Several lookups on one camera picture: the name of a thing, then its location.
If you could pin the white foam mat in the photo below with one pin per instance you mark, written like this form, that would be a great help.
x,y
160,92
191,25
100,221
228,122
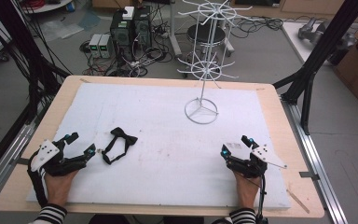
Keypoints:
x,y
167,161

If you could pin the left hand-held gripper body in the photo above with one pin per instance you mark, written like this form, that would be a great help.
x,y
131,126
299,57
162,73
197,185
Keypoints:
x,y
48,157

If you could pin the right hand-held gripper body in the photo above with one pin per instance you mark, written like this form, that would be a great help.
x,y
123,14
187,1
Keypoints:
x,y
253,165

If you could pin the thin wooden stick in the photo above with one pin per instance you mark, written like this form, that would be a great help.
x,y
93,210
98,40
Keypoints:
x,y
298,201

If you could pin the black bow tie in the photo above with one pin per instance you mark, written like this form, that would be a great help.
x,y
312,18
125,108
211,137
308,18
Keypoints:
x,y
119,143

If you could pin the grey machine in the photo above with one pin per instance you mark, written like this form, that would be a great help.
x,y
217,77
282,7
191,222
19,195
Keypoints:
x,y
315,29

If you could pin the round white table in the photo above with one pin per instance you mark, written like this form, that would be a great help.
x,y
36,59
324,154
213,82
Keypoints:
x,y
48,5

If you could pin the grey tape strip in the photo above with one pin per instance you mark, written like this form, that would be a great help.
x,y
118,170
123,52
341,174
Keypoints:
x,y
309,175

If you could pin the black round stool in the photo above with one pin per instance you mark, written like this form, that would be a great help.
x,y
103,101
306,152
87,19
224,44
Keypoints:
x,y
205,34

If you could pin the grey stand leg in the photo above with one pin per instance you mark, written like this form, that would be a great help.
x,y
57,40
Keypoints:
x,y
174,31

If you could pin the wooden table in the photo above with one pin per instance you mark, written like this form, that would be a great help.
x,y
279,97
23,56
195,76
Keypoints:
x,y
279,124

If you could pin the grey power supply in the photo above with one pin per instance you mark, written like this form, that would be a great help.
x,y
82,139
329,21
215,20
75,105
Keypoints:
x,y
105,46
94,45

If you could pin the person's left hand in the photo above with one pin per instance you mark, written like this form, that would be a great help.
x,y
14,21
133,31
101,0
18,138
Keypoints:
x,y
58,188

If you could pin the white box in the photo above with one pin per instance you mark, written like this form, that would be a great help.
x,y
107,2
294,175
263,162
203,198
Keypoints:
x,y
128,13

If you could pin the person's right hand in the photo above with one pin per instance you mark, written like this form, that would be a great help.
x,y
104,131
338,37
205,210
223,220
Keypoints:
x,y
246,190

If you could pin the black computer tower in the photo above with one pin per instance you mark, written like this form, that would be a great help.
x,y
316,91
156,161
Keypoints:
x,y
121,34
143,29

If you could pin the aluminium rail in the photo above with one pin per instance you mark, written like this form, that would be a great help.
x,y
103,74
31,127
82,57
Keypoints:
x,y
317,161
3,165

